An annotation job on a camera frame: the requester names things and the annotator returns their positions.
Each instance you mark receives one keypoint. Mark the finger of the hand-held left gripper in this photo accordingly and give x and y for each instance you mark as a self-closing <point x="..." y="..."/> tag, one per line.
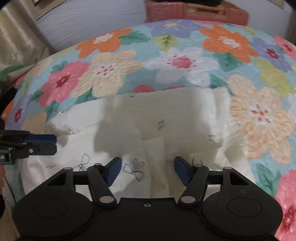
<point x="44" y="149"/>
<point x="44" y="138"/>

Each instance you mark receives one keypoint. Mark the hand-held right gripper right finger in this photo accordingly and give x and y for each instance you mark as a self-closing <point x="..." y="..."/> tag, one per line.
<point x="182" y="171"/>

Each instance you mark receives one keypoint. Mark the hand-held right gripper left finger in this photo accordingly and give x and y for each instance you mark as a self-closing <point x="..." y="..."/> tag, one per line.
<point x="113" y="172"/>

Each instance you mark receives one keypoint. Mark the white dress with bow print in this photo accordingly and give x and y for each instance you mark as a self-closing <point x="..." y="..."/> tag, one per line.
<point x="185" y="111"/>

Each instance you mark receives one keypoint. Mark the floral bed sheet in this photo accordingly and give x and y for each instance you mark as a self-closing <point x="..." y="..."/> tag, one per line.
<point x="104" y="69"/>

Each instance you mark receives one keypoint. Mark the beige curtain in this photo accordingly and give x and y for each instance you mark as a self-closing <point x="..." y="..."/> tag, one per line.
<point x="18" y="41"/>

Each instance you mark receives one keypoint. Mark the pink suitcase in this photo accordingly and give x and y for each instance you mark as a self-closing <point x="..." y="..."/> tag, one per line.
<point x="196" y="14"/>

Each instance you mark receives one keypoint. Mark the black folded cloth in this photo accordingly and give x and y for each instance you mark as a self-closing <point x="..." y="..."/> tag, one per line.
<point x="203" y="2"/>

